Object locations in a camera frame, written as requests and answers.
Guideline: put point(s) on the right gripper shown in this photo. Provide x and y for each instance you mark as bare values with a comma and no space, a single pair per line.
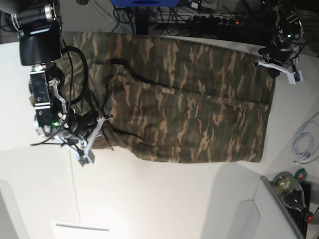
79,134

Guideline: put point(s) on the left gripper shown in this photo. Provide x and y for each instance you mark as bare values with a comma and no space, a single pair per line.
283,58

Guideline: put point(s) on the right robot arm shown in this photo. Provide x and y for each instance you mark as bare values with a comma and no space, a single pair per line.
39,27

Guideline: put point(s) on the clear plastic bottle red cap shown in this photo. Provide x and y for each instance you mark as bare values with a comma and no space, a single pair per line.
292,195

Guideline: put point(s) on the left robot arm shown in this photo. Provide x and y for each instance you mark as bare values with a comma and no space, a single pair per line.
287,27

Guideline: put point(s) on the blue box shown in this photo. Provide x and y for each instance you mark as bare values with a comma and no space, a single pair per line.
151,3

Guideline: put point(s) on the camouflage t-shirt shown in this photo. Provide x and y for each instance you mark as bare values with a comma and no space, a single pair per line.
171,100

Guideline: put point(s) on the green tape roll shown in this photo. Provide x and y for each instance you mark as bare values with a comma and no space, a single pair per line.
301,175

